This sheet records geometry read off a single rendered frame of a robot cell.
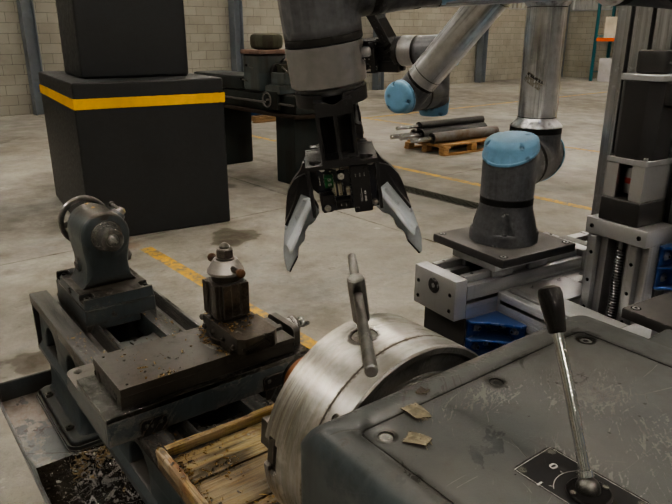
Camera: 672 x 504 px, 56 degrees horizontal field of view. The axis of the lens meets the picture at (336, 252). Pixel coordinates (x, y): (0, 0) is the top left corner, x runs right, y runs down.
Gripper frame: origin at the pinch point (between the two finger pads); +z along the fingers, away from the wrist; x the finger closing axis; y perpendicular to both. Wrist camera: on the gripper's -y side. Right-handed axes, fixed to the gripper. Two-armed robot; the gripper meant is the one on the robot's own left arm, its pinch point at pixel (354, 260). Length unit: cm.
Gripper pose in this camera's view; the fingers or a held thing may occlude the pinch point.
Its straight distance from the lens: 73.0
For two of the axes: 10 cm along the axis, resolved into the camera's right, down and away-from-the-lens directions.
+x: 9.9, -1.4, -0.2
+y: 0.4, 4.2, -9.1
